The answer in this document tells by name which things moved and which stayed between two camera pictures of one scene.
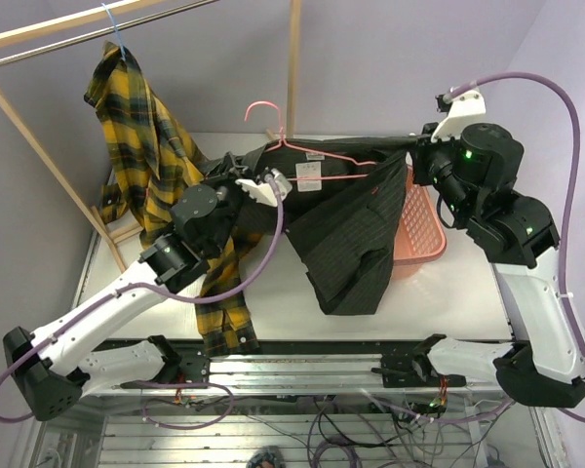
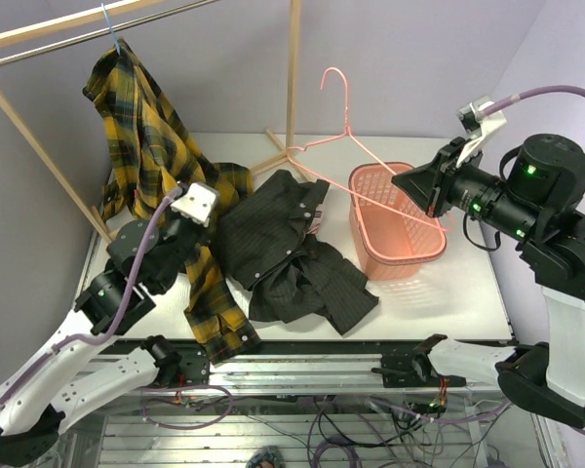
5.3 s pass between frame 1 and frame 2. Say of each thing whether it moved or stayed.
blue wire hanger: moved
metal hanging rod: stayed
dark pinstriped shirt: moved
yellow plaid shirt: stayed
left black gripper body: moved
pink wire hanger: moved
